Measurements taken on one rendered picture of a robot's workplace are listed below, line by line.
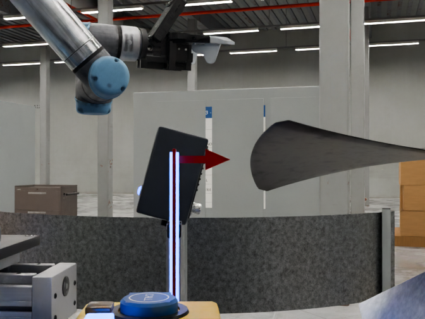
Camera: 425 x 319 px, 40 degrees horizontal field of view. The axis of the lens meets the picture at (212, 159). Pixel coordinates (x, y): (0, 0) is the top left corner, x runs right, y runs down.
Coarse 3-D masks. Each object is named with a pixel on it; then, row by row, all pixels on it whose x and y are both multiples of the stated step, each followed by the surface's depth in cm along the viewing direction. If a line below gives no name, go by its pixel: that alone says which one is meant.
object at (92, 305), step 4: (88, 304) 40; (92, 304) 40; (96, 304) 40; (100, 304) 40; (104, 304) 40; (108, 304) 40; (112, 304) 40; (88, 308) 40; (92, 308) 40; (96, 308) 40; (100, 308) 40; (104, 308) 40; (108, 308) 40; (112, 308) 40; (88, 312) 40; (92, 312) 40; (96, 312) 40; (100, 312) 40; (104, 312) 40; (108, 312) 40
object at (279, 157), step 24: (288, 120) 57; (264, 144) 64; (288, 144) 63; (312, 144) 62; (336, 144) 62; (360, 144) 60; (384, 144) 60; (264, 168) 71; (288, 168) 72; (312, 168) 73; (336, 168) 74
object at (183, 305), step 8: (184, 304) 43; (192, 304) 43; (200, 304) 43; (208, 304) 43; (216, 304) 43; (112, 312) 40; (176, 312) 40; (184, 312) 40; (192, 312) 41; (200, 312) 41; (208, 312) 41; (216, 312) 41
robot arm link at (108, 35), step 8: (88, 24) 121; (96, 24) 123; (104, 24) 124; (96, 32) 121; (104, 32) 122; (112, 32) 122; (120, 32) 123; (104, 40) 122; (112, 40) 122; (120, 40) 123; (104, 48) 122; (112, 48) 123; (120, 48) 123
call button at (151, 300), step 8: (128, 296) 41; (136, 296) 41; (144, 296) 41; (152, 296) 41; (160, 296) 41; (168, 296) 41; (120, 304) 40; (128, 304) 39; (136, 304) 39; (144, 304) 39; (152, 304) 39; (160, 304) 39; (168, 304) 39; (176, 304) 40; (120, 312) 40; (128, 312) 39; (136, 312) 39; (144, 312) 39; (152, 312) 39; (160, 312) 39; (168, 312) 39
